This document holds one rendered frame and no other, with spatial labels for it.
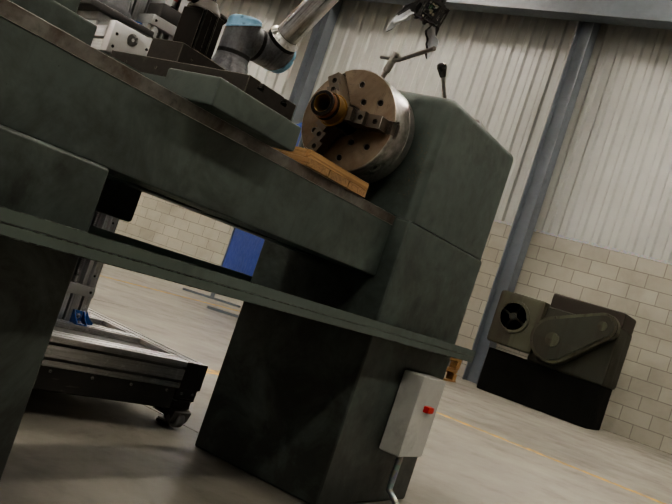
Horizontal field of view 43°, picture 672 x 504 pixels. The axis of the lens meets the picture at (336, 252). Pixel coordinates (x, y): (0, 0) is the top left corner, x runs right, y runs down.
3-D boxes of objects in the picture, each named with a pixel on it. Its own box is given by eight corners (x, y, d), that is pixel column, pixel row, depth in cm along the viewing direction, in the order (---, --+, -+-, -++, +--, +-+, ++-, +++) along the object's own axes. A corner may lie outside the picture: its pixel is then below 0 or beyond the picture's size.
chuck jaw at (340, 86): (343, 117, 249) (337, 82, 253) (358, 111, 247) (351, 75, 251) (324, 104, 240) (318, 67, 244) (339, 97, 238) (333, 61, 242)
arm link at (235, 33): (210, 45, 290) (223, 8, 290) (241, 62, 298) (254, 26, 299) (229, 45, 280) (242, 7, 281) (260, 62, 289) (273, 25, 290)
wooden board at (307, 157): (263, 171, 248) (267, 159, 248) (364, 198, 229) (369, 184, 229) (198, 139, 223) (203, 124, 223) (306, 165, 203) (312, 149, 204)
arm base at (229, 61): (194, 69, 288) (204, 42, 288) (226, 87, 299) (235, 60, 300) (222, 72, 278) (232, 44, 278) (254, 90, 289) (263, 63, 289)
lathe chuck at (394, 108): (299, 155, 262) (350, 65, 259) (374, 199, 245) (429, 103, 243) (283, 146, 254) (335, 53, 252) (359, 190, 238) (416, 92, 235)
